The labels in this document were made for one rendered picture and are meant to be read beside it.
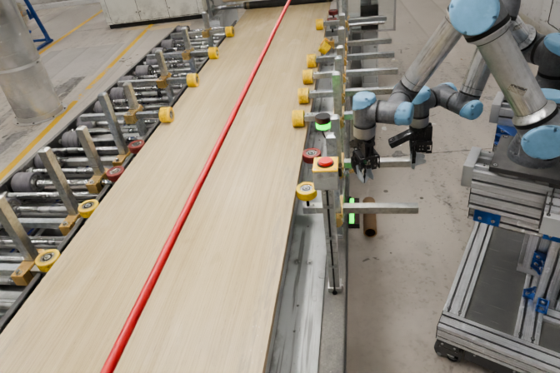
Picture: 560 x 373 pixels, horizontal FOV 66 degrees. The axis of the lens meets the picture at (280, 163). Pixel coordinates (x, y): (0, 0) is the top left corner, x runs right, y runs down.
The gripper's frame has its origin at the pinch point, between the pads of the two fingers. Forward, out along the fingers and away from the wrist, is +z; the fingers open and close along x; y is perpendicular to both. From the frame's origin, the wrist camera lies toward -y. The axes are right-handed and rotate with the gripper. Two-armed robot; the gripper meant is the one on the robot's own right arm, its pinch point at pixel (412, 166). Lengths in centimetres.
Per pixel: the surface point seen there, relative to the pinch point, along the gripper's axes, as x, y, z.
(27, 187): -10, -178, -2
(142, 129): 38, -138, -5
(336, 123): -5.6, -29.7, -25.6
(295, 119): 21, -50, -14
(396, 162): -1.5, -6.5, -3.2
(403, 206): -25.6, -5.6, 0.2
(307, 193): -28, -41, -9
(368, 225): 45, -18, 74
